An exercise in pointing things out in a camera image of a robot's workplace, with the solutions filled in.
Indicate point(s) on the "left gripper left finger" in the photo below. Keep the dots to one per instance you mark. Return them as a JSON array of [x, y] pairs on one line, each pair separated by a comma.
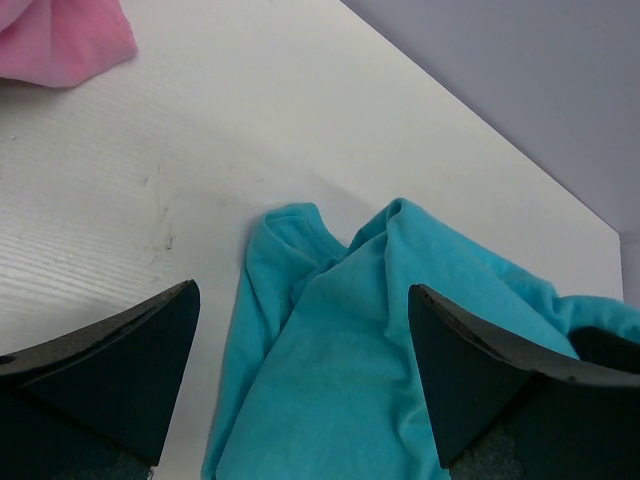
[[103, 394]]

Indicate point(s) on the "pink folded t-shirt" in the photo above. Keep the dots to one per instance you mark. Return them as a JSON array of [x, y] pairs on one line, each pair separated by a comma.
[[61, 44]]

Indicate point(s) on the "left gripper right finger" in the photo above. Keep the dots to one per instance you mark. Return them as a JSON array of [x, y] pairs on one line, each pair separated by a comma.
[[498, 400]]

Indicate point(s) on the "teal t-shirt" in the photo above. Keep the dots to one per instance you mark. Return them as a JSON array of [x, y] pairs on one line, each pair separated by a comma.
[[320, 379]]

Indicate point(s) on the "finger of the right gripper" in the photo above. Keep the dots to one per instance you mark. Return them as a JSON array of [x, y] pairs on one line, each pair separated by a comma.
[[603, 348]]

